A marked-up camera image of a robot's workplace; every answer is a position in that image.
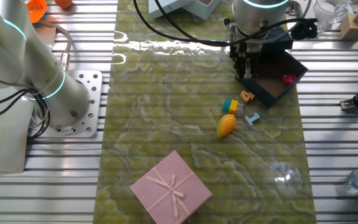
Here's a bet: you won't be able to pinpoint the orange toy shovel green handle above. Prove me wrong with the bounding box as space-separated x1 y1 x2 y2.
25 0 48 24

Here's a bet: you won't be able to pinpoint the silver robot mounting plate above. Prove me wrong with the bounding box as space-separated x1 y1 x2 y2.
29 70 104 138

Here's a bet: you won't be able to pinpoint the light blue number one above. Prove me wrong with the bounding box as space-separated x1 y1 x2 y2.
244 112 261 127

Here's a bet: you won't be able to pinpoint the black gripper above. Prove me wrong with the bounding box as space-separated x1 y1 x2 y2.
229 42 264 80

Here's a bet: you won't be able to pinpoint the yellow toy mango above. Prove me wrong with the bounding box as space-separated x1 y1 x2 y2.
216 113 237 140

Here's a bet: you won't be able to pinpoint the dark blue gift box base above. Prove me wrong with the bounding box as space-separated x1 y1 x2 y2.
235 49 309 108

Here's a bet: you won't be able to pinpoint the dark blue ribboned box lid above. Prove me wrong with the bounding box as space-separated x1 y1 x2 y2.
231 25 294 52

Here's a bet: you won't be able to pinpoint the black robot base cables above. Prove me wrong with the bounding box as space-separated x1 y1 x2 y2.
0 86 51 140

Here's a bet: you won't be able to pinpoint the yellow teal clear brick stack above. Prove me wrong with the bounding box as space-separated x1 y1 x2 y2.
221 98 246 116

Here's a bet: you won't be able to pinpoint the green marble pattern mat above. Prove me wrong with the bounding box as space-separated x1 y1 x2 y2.
92 0 317 224

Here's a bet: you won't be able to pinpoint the clear glass cup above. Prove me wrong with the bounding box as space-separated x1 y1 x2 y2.
313 0 350 28

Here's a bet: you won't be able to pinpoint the pink translucent plastic toy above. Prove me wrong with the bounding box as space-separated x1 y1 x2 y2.
282 73 298 86

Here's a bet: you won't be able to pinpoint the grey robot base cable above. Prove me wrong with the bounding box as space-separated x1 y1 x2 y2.
34 20 73 72

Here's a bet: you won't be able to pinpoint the pink ribboned gift box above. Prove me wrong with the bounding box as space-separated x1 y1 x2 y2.
129 150 213 224

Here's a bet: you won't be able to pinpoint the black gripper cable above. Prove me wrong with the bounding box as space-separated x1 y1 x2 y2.
132 0 319 48

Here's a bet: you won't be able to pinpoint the wooden block puzzle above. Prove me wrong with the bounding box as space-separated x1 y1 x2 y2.
339 9 358 41

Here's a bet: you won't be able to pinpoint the light blue ribboned box lid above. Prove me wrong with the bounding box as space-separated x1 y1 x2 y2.
147 0 192 19

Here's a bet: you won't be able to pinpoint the light blue gift box base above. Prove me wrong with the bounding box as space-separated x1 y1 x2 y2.
185 0 222 21

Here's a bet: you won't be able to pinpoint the tan wooden number four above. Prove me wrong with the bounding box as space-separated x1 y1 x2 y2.
239 90 255 104

